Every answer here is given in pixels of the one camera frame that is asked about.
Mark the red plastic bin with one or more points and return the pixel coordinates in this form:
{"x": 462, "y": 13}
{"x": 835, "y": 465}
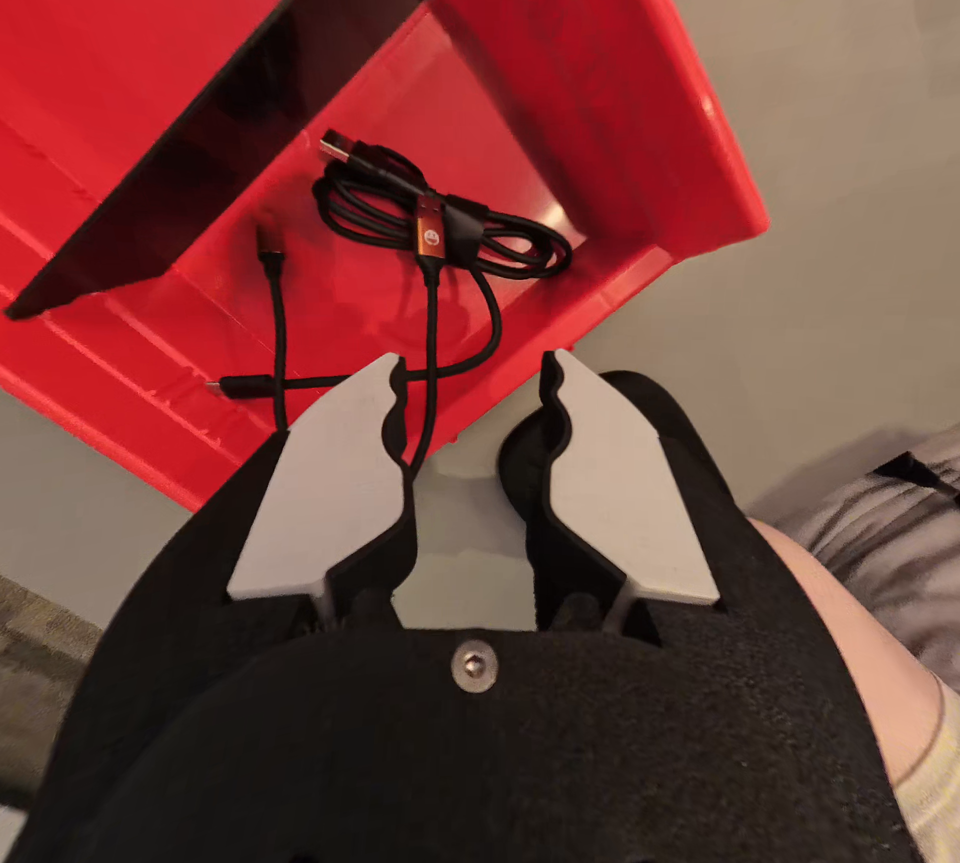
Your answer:
{"x": 562, "y": 53}

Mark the grey striped cloth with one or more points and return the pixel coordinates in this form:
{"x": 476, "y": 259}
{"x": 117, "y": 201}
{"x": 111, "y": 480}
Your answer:
{"x": 885, "y": 518}

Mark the person's right forearm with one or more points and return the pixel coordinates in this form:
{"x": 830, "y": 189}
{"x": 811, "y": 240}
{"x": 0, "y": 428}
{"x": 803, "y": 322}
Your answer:
{"x": 847, "y": 638}

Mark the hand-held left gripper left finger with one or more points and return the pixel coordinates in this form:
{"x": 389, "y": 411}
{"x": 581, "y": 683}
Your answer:
{"x": 337, "y": 488}

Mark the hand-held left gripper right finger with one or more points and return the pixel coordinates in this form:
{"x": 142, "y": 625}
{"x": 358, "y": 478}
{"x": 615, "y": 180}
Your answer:
{"x": 622, "y": 503}

